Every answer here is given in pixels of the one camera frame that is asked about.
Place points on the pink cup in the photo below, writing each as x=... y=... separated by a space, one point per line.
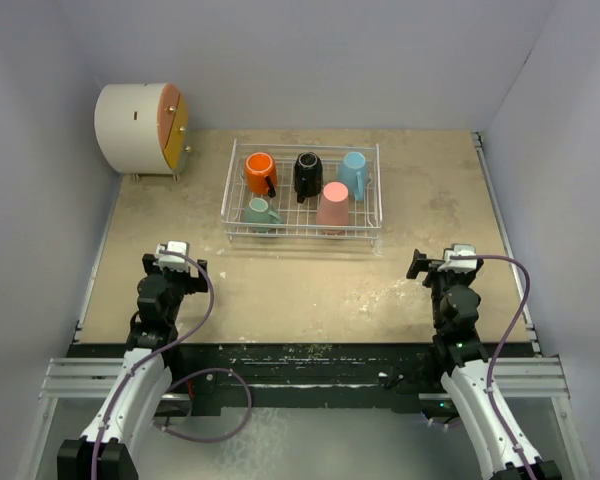
x=333 y=209

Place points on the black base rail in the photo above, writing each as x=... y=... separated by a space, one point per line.
x=388 y=376

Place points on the light blue mug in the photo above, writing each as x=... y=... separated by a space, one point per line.
x=352 y=172

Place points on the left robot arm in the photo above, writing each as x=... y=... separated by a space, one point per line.
x=107 y=446

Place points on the white wire dish rack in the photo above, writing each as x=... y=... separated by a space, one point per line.
x=365 y=217

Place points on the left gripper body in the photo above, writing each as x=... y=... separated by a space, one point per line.
x=179 y=282

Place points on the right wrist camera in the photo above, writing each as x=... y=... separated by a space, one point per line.
x=459 y=258

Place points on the round white drawer cabinet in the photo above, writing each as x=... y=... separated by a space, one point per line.
x=143 y=129

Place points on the mint green cup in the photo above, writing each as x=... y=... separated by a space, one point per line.
x=261 y=215

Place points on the aluminium frame rail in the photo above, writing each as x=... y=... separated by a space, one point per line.
x=89 y=372

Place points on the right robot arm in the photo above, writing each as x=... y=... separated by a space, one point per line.
x=466 y=372

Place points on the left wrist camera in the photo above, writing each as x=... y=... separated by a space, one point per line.
x=173 y=256

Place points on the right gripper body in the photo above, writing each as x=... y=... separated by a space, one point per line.
x=439 y=281

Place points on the orange mug black handle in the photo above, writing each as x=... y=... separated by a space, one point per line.
x=260 y=174

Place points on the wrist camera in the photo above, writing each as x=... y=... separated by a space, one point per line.
x=459 y=258
x=173 y=256

